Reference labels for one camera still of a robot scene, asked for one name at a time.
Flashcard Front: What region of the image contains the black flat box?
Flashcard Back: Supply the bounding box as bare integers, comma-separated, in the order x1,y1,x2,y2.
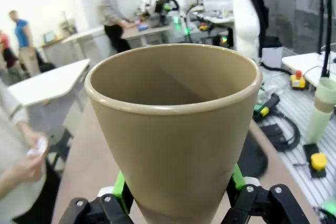
259,123,286,143

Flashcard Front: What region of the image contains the black and yellow hand pendant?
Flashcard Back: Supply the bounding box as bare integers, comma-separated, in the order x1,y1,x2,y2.
252,93,281,123

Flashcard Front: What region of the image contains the coiled black cable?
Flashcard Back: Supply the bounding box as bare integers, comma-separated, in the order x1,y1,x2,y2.
262,113,302,153

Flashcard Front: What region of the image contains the black plastic tray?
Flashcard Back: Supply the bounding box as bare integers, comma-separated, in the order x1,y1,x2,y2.
237,133,269,178

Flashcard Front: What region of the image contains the person in red top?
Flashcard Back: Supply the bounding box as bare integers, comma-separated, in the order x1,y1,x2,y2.
0,29,20,78

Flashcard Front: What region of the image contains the person's left hand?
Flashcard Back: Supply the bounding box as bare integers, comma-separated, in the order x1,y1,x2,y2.
15,121,40,152

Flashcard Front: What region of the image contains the white side table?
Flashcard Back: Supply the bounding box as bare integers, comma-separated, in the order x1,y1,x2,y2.
281,51,336,88

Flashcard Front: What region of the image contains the black tripod stand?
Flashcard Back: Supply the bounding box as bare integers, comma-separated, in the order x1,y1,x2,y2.
316,0,335,79

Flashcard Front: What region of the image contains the man in blue shirt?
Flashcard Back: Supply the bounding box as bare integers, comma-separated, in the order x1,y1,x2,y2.
9,10,42,78

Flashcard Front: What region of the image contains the person's right hand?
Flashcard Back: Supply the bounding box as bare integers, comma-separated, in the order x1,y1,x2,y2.
6,153,48,183

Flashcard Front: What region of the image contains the long white desk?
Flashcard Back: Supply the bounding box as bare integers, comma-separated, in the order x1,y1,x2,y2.
39,23,173,61

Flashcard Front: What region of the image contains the yellow emergency stop box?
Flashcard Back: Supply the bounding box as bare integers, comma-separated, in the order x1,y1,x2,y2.
289,70,307,91

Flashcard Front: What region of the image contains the open laptop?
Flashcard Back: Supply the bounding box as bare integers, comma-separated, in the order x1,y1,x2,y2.
43,31,57,44

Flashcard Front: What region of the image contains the person in beige sweater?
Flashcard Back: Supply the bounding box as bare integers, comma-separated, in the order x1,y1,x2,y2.
0,78,62,224

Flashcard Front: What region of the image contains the white box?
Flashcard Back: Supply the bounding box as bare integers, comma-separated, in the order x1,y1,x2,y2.
261,46,285,69

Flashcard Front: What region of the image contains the white rounded table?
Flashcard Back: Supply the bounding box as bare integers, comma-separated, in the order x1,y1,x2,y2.
7,58,91,107

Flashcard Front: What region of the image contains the man in grey shirt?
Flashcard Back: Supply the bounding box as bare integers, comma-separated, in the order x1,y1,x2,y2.
97,0,139,54

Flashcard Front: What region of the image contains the black sleeved right arm cable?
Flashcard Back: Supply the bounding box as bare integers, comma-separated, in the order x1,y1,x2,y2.
235,0,270,61

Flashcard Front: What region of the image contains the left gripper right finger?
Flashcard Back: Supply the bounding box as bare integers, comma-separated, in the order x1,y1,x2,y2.
225,163,311,224

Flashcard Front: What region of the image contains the yellow button on black base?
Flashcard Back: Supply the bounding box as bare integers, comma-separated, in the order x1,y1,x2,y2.
302,143,329,180

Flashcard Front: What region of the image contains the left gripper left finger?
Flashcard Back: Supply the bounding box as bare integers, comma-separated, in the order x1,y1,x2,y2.
58,170,135,224

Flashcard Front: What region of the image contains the brown plastic cup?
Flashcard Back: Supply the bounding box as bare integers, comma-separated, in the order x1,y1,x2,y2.
84,43,263,224
314,95,335,114

